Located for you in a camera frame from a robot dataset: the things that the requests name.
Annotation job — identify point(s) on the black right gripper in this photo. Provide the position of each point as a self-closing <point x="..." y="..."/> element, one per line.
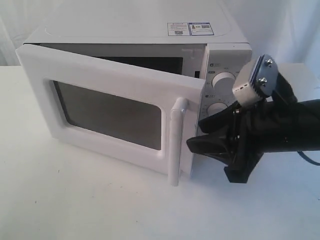
<point x="235" y="147"/>

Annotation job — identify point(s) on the left warning label sticker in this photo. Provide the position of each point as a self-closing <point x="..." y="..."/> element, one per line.
<point x="178" y="29"/>

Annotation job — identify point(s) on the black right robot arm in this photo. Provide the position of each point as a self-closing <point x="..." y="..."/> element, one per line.
<point x="289" y="125"/>

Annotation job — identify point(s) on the right blue label sticker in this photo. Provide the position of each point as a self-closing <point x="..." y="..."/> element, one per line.
<point x="200" y="29"/>

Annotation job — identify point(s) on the white microwave oven body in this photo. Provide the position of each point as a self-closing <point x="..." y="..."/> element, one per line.
<point x="135" y="32"/>

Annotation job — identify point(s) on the white control knob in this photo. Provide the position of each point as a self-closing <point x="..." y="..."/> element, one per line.
<point x="223" y="83"/>
<point x="215" y="108"/>

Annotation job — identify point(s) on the white microwave door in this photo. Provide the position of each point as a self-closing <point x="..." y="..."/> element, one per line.
<point x="138" y="115"/>

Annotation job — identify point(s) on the lower white control knob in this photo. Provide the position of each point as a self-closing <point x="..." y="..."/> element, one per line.
<point x="215" y="108"/>

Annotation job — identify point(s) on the upper white control knob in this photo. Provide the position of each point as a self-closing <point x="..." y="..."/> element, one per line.
<point x="223" y="83"/>

